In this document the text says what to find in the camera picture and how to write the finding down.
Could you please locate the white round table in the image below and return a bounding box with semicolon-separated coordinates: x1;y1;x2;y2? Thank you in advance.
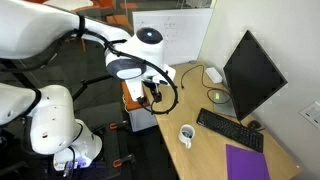
43;0;95;13

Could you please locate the black computer mouse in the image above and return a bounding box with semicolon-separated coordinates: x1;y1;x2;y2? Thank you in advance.
247;119;263;131

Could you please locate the white whiteboard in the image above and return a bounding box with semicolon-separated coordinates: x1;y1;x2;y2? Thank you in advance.
132;8;214;67

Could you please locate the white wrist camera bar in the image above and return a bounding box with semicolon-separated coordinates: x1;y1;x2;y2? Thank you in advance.
125;64;177;103

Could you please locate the orange box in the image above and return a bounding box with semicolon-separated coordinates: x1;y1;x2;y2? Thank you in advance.
120;81;151;112

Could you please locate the grey monitor stand base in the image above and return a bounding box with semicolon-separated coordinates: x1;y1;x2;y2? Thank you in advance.
213;89;238;118

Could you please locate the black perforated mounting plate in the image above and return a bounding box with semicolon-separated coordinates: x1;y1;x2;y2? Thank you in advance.
76;121;141;180

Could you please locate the white ceramic mug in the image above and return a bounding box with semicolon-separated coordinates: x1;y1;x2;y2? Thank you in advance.
178;124;196;150

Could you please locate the white power adapter box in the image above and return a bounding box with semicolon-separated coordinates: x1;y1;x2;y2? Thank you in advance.
204;66;223;84

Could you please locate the thin black desk cable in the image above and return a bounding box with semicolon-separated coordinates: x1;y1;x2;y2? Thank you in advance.
180;64;233;105

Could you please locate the orange chair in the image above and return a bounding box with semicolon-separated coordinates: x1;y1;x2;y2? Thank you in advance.
74;0;139;31

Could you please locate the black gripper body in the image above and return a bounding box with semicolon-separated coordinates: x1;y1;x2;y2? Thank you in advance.
143;77;163;91

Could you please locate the black keyboard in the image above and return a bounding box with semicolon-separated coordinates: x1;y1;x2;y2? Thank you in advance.
195;107;265;154

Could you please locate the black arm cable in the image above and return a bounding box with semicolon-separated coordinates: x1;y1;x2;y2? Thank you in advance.
0;13;180;116

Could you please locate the black stand rod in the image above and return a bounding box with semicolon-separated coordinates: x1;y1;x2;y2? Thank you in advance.
71;73;114;101

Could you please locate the purple folder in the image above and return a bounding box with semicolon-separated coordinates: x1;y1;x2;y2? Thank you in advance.
225;143;271;180

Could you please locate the orange handled black clamp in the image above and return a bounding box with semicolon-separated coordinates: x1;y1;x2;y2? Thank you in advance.
109;120;130;131
112;153;136;169

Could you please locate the black computer monitor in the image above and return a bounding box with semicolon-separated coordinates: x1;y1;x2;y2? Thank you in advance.
222;29;289;122

